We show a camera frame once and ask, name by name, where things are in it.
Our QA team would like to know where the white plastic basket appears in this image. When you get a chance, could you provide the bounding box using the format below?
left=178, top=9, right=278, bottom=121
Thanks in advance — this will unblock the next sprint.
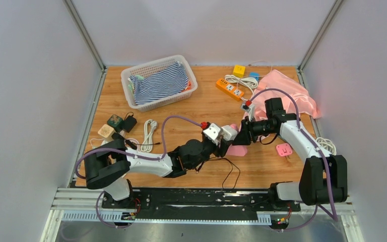
left=120, top=55, right=198, bottom=112

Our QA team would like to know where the beige cube socket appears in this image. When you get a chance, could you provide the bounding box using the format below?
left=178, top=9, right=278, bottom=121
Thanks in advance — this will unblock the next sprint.
left=97, top=124, right=115, bottom=142

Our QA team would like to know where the white tiger cube socket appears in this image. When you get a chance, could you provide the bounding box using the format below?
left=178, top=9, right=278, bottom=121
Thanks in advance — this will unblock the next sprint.
left=221, top=125, right=238, bottom=141

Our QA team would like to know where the white coiled power cord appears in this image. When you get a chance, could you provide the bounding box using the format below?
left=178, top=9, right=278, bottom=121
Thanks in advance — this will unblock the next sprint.
left=224, top=74, right=259, bottom=101

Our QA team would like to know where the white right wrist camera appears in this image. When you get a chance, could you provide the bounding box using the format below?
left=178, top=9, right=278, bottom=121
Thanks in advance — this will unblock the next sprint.
left=240, top=100, right=255, bottom=122

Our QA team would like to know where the pink plug adapter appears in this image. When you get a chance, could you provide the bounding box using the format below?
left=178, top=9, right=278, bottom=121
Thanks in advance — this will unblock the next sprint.
left=276, top=143, right=293, bottom=157

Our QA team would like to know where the blue striped cloth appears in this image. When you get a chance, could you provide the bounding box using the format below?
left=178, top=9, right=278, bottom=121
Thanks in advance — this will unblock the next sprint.
left=128, top=62, right=191, bottom=105

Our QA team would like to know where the yellow cube socket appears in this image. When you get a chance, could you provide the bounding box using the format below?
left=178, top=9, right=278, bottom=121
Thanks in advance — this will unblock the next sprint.
left=232, top=65, right=246, bottom=78

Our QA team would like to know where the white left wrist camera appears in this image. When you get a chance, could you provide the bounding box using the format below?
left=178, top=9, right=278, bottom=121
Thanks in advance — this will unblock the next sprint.
left=202, top=123, right=223, bottom=146

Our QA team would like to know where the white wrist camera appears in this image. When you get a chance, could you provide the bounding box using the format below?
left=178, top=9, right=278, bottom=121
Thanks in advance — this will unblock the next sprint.
left=240, top=100, right=255, bottom=122
left=202, top=123, right=223, bottom=146

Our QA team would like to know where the dark green cube socket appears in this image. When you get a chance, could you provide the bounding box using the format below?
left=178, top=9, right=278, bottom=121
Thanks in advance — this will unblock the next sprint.
left=106, top=114, right=124, bottom=133

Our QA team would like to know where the black power adapter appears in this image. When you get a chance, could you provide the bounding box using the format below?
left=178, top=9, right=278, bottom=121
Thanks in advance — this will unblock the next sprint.
left=122, top=112, right=137, bottom=133

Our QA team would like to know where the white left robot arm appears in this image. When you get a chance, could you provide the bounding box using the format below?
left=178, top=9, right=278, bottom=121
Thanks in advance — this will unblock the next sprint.
left=81, top=138, right=231, bottom=208

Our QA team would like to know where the pink triangular socket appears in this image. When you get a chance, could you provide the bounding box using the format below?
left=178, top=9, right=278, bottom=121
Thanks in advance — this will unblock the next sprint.
left=222, top=124, right=247, bottom=157

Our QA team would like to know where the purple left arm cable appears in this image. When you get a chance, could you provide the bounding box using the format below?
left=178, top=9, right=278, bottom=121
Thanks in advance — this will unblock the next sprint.
left=74, top=115, right=210, bottom=229

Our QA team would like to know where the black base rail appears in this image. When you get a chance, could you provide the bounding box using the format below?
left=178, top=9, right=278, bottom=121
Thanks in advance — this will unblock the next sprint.
left=102, top=188, right=300, bottom=221

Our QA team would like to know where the white bundled cord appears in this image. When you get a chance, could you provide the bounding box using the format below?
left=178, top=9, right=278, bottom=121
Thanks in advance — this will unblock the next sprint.
left=140, top=119, right=158, bottom=154

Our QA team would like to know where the black adapter cable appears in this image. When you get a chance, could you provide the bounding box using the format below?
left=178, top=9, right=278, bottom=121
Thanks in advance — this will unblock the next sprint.
left=195, top=157, right=241, bottom=190

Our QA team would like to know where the pink cloth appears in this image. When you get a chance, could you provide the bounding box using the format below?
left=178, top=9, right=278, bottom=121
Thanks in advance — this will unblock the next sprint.
left=252, top=70, right=321, bottom=120

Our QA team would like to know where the orange USB power strip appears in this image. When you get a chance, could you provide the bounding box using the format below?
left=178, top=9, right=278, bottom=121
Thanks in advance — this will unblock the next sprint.
left=216, top=79, right=244, bottom=101

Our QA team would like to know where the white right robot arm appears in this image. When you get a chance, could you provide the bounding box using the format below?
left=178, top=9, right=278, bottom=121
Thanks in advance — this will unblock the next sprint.
left=232, top=98, right=348, bottom=211

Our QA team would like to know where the blue plug adapter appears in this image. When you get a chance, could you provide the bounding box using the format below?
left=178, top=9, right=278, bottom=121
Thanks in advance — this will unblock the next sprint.
left=249, top=72, right=260, bottom=82

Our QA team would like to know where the white cord near yellow socket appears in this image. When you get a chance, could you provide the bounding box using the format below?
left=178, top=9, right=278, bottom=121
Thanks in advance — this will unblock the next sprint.
left=315, top=137, right=338, bottom=156

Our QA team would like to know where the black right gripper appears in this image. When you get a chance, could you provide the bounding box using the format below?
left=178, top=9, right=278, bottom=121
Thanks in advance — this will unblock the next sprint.
left=232, top=116, right=276, bottom=146

